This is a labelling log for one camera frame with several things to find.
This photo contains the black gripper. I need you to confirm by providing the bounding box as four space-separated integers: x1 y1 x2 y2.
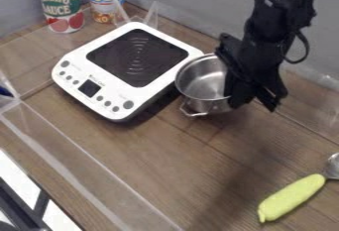
215 33 294 112

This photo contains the silver metal pot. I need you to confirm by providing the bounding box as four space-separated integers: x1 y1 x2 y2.
175 54 232 117

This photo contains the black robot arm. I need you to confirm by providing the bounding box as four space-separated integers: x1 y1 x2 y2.
216 0 317 111

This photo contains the white and black stove top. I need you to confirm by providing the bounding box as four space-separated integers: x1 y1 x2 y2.
52 22 203 122

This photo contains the tomato sauce can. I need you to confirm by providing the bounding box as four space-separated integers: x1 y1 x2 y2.
40 0 86 34

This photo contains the clear acrylic barrier panel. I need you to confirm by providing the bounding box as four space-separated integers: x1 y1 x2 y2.
0 72 184 231

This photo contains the yellow handled metal spoon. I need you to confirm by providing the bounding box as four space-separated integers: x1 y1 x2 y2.
257 152 339 223

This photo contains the black metal frame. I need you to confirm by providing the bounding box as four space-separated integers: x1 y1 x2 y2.
0 177 52 231

